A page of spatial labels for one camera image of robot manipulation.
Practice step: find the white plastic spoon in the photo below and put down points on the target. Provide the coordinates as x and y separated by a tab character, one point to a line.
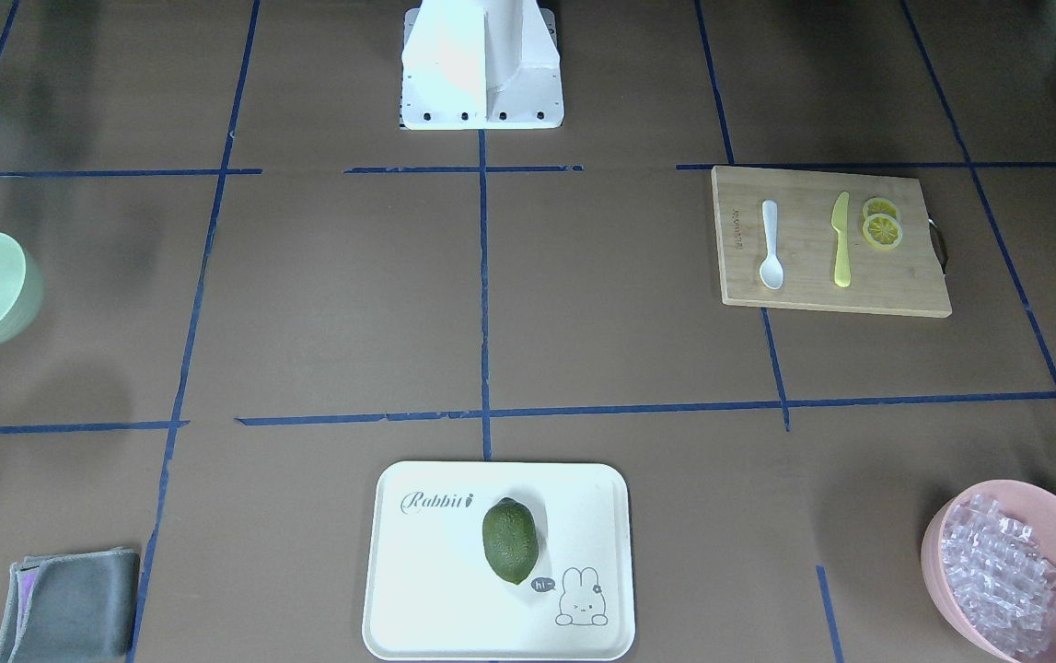
771	272

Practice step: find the pink bowl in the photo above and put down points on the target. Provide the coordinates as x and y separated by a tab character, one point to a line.
1032	504

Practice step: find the green avocado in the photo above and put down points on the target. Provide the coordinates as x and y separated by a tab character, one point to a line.
510	542

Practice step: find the cream rabbit tray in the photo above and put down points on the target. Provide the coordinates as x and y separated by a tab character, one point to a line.
431	595

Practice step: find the bamboo cutting board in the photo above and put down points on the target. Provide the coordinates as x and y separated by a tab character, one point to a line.
906	281

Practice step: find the yellow plastic knife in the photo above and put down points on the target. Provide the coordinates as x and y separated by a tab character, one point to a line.
839	221

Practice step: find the lower lemon slice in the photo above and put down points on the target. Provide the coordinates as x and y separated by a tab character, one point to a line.
882	231

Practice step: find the grey folded cloth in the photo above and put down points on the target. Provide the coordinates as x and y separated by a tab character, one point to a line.
75	607

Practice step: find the clear ice cubes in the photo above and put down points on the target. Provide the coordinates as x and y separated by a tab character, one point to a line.
999	577

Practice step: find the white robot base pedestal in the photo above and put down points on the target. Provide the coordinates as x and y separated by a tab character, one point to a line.
480	65

